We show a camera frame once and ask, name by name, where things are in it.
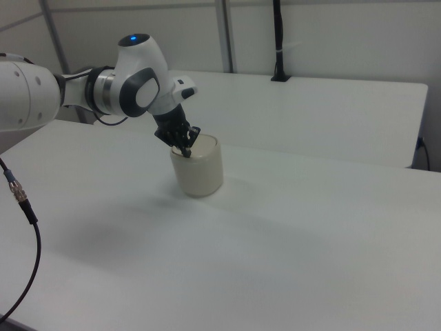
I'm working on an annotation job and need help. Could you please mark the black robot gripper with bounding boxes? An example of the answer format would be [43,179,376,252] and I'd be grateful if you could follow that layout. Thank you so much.
[152,106,202,160]

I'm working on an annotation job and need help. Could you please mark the black cable with metal connector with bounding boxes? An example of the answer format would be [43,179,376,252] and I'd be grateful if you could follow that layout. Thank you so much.
[0,157,43,322]

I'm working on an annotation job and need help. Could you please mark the cream plastic trash bin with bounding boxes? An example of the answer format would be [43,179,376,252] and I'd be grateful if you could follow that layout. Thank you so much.
[169,134,225,199]

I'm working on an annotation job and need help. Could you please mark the black pole with clamp base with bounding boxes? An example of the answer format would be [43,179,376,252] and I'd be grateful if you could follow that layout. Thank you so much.
[269,0,293,83]

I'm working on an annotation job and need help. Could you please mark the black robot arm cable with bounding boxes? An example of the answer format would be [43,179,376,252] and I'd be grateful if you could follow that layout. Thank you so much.
[61,65,129,128]

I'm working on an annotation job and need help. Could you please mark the white rectangular table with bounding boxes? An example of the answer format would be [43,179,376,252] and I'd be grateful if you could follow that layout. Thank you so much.
[165,70,430,170]

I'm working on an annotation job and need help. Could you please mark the cream trash bin lid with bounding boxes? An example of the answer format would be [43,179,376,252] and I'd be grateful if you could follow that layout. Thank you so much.
[170,134,218,162]

